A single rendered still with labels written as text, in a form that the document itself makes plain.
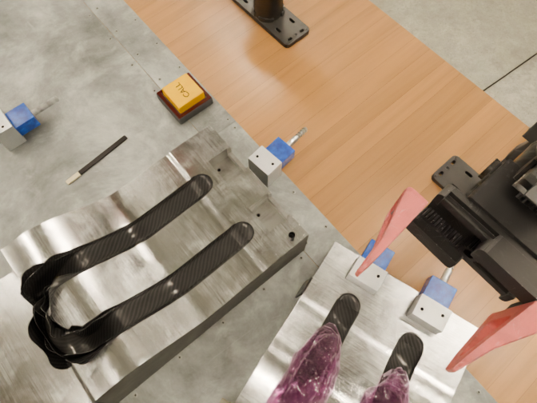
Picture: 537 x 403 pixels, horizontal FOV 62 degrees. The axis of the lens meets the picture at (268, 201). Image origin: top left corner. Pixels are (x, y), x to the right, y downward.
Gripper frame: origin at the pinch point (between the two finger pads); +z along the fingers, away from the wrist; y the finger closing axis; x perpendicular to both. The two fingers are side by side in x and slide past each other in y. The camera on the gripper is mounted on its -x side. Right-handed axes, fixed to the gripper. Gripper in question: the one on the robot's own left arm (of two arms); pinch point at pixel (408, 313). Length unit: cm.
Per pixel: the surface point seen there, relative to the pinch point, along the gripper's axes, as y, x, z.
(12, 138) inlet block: -67, 37, 20
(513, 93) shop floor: -19, 122, -139
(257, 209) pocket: -24.5, 33.8, -4.2
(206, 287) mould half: -19.5, 31.6, 10.2
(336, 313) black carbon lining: -3.8, 35.1, -2.6
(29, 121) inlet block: -67, 36, 16
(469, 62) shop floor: -42, 122, -137
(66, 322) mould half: -27.0, 26.3, 27.6
